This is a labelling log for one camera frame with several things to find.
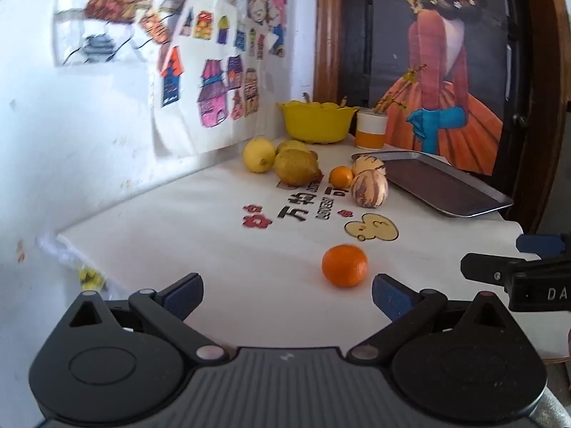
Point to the small yellow object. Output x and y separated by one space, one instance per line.
92 277

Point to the pale yellow pear with stem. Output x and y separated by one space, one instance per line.
308 104
333 105

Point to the brown wooden frame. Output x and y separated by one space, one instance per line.
328 31

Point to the white and orange cup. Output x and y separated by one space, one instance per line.
370 130

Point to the orange mandarin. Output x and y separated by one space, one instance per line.
345 266

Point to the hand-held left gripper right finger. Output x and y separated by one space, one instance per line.
392 298

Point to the metal tray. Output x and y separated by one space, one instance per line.
439 185

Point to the striped pepino melon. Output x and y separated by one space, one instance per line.
368 163
369 189

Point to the white printed tablecloth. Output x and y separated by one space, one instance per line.
200 232

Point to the black door panel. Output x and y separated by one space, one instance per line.
357 31

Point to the yellow plastic bowl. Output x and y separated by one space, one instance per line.
317 124

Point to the small orange tangerine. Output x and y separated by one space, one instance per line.
342 177

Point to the paper drawing of coloured houses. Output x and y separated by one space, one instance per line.
209 26

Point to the paper drawing with tower sketch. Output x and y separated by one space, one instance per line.
89 49

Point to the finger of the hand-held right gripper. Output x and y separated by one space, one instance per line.
484 269
537 244

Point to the yellow lemon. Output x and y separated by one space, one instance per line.
258 155

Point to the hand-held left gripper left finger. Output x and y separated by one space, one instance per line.
185 295

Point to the colourful cartoon paper drawing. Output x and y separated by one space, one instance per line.
267 4

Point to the wall poster of dressed figure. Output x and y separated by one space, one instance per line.
439 76

